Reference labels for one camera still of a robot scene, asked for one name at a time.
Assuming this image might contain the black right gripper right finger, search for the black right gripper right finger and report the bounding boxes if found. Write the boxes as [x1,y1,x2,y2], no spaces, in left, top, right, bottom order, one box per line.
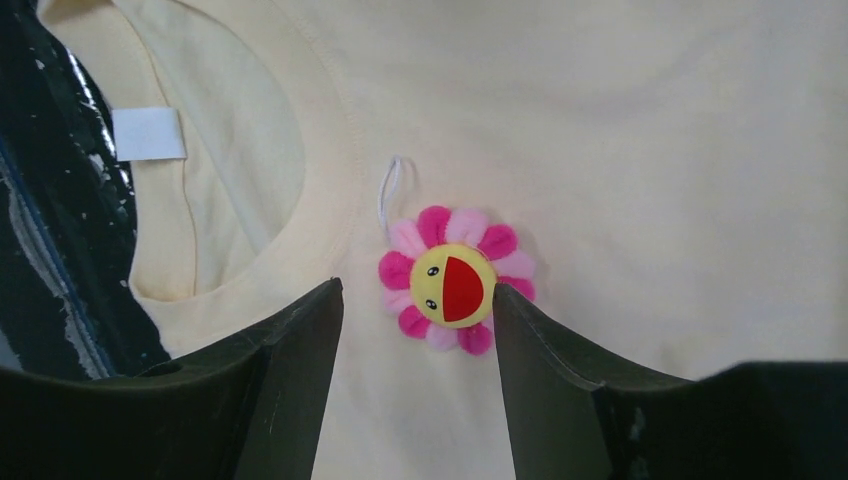
[493,284,847,479]

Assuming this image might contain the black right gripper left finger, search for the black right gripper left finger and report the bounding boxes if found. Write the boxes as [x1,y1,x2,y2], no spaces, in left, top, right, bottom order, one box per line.
[1,278,344,479]

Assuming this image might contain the pink flower smiley brooch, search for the pink flower smiley brooch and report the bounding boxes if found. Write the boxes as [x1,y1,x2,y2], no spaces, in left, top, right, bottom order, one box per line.
[377,156,536,356]

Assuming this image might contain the cream yellow t-shirt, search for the cream yellow t-shirt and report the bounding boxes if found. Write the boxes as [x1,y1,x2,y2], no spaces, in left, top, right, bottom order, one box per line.
[37,1,847,479]

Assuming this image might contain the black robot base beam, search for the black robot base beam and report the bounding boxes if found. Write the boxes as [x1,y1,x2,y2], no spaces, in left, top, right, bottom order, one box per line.
[1,1,168,381]

